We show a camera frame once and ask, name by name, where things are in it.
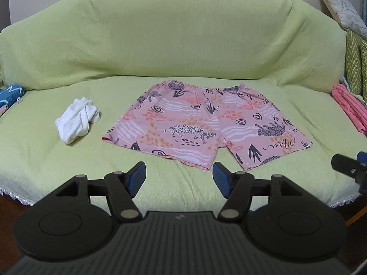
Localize coral pink folded cloth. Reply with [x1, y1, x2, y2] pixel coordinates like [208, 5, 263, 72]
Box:
[331, 83, 366, 134]

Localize white socks bundle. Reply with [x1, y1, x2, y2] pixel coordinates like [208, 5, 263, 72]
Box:
[55, 97, 100, 145]

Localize blue patterned pouch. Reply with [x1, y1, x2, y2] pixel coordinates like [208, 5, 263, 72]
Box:
[0, 85, 26, 117]

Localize green chevron cushion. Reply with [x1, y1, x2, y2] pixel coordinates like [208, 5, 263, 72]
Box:
[345, 30, 362, 95]
[359, 38, 367, 101]

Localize green chevron cushion front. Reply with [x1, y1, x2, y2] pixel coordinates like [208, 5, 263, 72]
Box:
[359, 38, 367, 101]

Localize light blue folded cloth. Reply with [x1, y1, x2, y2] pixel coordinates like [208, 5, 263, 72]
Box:
[340, 75, 350, 91]

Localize green chevron cushion back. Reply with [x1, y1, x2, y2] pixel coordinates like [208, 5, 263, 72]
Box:
[345, 30, 362, 95]

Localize pink patterned shorts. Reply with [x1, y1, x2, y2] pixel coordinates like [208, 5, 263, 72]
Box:
[102, 80, 312, 171]

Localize beige grey cushion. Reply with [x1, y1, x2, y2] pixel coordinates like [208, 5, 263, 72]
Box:
[323, 0, 367, 40]

